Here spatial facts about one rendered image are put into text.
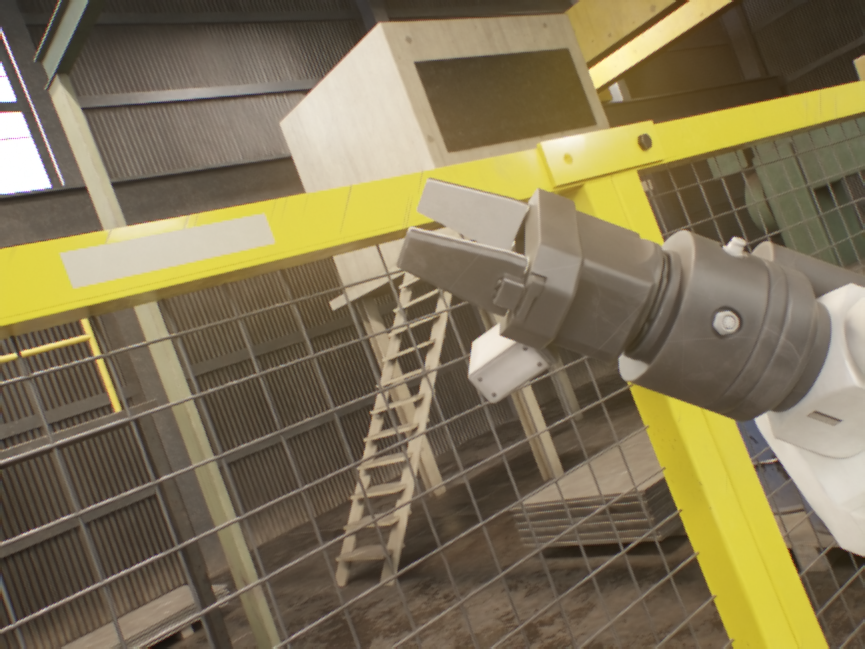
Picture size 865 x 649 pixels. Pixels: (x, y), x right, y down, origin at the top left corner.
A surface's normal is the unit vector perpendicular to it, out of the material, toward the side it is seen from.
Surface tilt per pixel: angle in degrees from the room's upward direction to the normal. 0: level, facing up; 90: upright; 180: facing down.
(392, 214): 90
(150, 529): 90
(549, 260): 80
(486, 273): 114
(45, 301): 90
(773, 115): 90
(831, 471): 69
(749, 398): 126
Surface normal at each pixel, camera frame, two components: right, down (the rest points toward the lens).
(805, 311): 0.22, -0.40
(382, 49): -0.73, 0.25
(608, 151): 0.58, -0.25
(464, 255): -0.08, 0.43
